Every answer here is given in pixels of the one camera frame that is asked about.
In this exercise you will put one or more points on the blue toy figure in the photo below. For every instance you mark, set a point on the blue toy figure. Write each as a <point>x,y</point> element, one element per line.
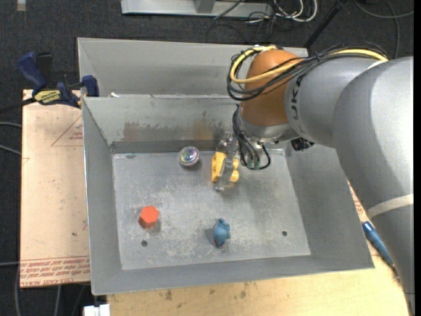
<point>221,232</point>

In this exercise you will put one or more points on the brown cardboard board red print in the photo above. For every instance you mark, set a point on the brown cardboard board red print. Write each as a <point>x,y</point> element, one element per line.
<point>52,193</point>

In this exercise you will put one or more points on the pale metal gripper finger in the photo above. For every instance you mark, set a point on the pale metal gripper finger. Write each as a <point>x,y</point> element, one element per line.
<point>230,171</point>
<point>221,176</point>

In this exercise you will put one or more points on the grey metal bin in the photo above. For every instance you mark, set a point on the grey metal bin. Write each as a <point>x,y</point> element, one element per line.
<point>197,209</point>

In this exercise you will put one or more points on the iridescent clear glass ball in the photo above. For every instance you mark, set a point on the iridescent clear glass ball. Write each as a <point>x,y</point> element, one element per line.
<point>189,156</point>

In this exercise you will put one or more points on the yellow toy block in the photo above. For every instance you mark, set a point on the yellow toy block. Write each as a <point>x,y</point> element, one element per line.
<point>217,166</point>

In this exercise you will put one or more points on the orange hexagonal block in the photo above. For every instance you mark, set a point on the orange hexagonal block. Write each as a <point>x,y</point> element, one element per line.
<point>148,216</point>

